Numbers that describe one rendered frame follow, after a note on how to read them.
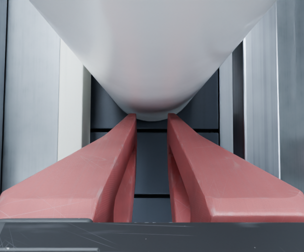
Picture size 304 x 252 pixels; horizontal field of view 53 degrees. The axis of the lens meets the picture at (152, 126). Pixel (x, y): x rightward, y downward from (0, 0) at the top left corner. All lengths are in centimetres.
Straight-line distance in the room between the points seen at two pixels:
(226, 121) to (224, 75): 3
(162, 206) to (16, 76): 15
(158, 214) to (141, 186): 2
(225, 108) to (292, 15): 11
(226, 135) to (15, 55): 17
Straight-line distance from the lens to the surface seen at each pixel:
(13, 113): 25
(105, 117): 18
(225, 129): 19
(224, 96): 19
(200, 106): 18
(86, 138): 16
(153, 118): 16
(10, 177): 25
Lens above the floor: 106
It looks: 86 degrees down
